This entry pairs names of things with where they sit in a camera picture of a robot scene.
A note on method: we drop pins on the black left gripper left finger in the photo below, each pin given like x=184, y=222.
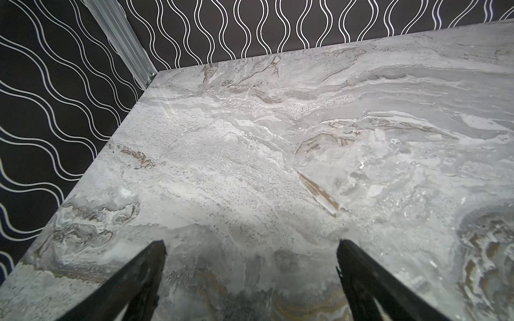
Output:
x=132, y=290

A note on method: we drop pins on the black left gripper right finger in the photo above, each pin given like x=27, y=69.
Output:
x=370, y=289

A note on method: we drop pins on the aluminium corner frame post left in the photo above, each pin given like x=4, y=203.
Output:
x=111, y=18

